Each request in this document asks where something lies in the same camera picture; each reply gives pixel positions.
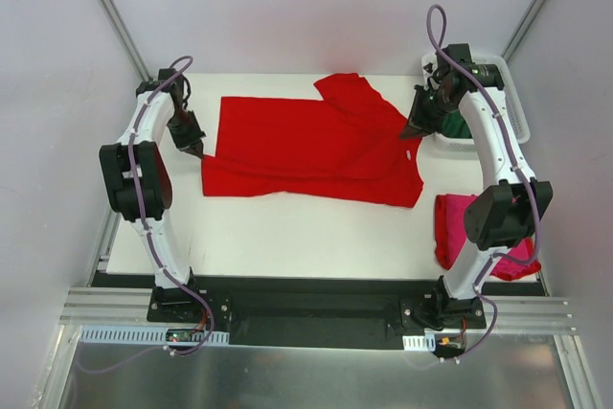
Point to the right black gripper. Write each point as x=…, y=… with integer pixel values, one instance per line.
x=422, y=117

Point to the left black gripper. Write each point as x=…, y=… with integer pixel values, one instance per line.
x=186, y=138

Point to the white plastic basket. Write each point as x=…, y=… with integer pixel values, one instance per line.
x=512, y=105

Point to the red t shirt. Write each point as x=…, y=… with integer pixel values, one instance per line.
x=440, y=232
x=344, y=145

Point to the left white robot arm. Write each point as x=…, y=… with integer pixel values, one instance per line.
x=138, y=184

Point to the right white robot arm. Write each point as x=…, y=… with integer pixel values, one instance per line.
x=513, y=200

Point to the green t shirt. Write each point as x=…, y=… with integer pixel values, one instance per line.
x=455, y=127

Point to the folded red t shirt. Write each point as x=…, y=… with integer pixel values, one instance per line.
x=440, y=232

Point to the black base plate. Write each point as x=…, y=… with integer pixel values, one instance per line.
x=317, y=313

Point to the left white cable duct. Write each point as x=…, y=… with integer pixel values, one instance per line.
x=126, y=335

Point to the white cable duct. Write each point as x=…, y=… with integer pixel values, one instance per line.
x=419, y=343
x=126, y=335

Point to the right white cable duct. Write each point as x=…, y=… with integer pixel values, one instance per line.
x=419, y=343

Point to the aluminium rail frame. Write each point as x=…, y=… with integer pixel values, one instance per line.
x=528, y=355

